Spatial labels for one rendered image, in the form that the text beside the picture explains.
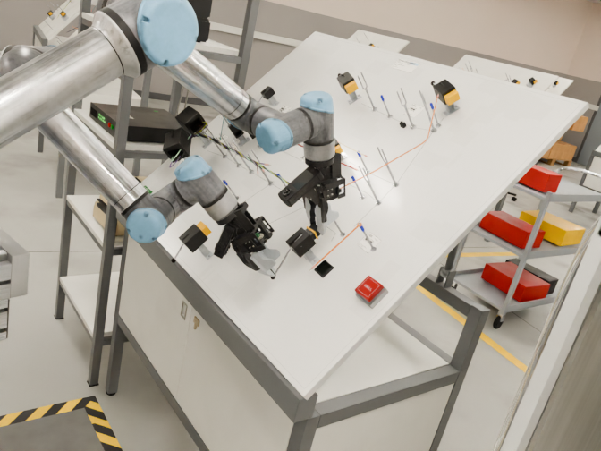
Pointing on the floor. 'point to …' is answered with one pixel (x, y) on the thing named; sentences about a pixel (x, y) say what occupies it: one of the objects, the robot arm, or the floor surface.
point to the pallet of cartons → (560, 150)
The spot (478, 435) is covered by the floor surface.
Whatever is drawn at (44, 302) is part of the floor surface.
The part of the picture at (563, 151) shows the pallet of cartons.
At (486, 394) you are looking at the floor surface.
